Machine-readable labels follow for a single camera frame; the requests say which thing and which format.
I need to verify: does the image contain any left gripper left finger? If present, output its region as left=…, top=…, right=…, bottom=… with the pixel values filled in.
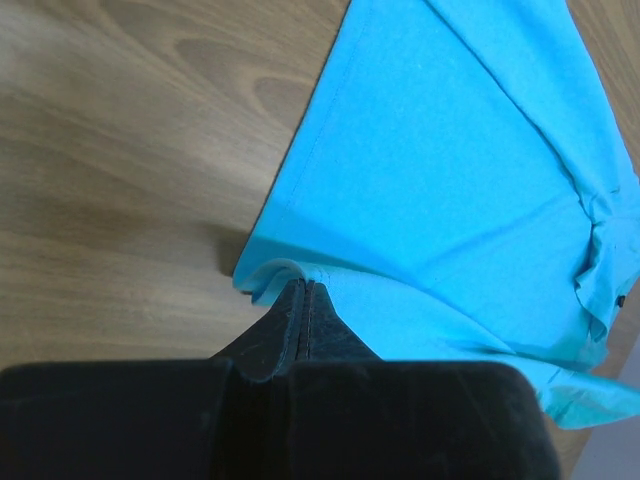
left=1, top=280, right=306, bottom=479

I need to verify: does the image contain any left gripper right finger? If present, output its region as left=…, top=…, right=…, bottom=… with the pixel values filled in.
left=294, top=283, right=560, bottom=479

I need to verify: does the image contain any turquoise t shirt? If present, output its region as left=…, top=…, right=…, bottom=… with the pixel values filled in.
left=233, top=1, right=639, bottom=429

